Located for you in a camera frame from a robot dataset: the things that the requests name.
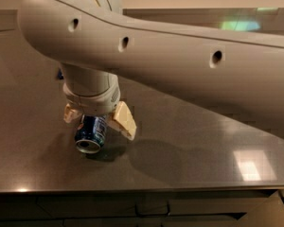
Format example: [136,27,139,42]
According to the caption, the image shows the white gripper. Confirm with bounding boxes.
[61,63,137,141]

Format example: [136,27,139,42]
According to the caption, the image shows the blue pepsi can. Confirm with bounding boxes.
[75,114,107,154]

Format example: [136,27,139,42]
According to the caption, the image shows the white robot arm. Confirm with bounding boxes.
[18,0,284,139]

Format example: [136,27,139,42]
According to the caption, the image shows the blue rxbar wrapper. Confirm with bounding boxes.
[57,69,63,80]

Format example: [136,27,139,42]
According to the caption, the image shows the dark cabinet drawer front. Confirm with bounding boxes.
[0,189,275,227]

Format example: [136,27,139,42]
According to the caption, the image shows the black drawer handle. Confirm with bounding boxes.
[134,201,171,218]

